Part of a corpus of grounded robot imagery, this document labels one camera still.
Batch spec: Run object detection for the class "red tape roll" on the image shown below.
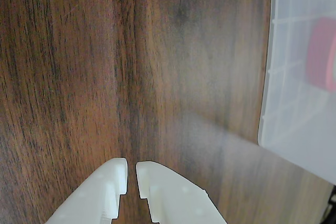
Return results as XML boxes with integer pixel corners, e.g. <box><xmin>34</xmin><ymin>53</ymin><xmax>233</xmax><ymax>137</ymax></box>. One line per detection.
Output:
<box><xmin>304</xmin><ymin>16</ymin><xmax>336</xmax><ymax>92</ymax></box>

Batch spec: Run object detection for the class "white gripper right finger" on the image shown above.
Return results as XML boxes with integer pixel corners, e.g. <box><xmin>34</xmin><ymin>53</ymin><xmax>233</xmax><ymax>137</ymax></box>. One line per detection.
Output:
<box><xmin>135</xmin><ymin>161</ymin><xmax>228</xmax><ymax>224</ymax></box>

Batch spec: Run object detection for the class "translucent plastic box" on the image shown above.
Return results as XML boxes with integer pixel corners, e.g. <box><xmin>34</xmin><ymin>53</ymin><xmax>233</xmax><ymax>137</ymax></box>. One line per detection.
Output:
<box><xmin>257</xmin><ymin>0</ymin><xmax>336</xmax><ymax>186</ymax></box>

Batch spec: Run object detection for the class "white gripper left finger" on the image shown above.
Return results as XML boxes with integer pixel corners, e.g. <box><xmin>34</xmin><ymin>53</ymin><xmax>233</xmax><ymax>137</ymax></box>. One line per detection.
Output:
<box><xmin>44</xmin><ymin>157</ymin><xmax>129</xmax><ymax>224</ymax></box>

